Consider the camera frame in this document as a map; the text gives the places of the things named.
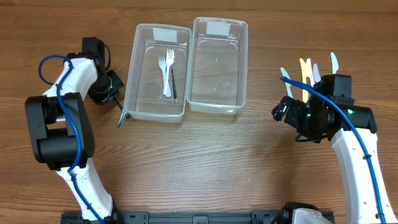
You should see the silver metal fork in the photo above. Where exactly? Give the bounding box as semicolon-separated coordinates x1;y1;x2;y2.
118;109;131;129

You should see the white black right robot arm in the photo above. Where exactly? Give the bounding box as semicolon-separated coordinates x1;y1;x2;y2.
272;75;397;223

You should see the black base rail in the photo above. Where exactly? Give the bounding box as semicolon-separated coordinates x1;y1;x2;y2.
103;210;335;224

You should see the translucent white plastic knife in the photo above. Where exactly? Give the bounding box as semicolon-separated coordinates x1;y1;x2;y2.
313;63;321;83

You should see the small white plastic fork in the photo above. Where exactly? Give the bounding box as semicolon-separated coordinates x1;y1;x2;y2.
159;57;167;95

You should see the mint green plastic knife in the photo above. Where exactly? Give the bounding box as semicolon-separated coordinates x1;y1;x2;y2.
280;67;294;99

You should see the clear plastic container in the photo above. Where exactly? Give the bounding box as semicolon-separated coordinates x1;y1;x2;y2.
124;24;192;123
187;17;248;115

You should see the clear plastic left container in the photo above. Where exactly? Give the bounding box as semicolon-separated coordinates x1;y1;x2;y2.
124;24;192;123

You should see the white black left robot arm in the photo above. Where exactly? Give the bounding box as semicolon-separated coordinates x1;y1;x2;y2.
25;37;124;223

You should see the clear plastic right container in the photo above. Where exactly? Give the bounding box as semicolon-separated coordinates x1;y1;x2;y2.
187;17;248;115

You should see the cream plastic knife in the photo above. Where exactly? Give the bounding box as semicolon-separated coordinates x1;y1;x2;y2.
306;58;315;86

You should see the black handled fork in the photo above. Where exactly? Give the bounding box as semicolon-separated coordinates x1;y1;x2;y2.
171;69;178;103

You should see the yellow plastic knife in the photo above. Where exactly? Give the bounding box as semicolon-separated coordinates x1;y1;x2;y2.
299;58;308;103

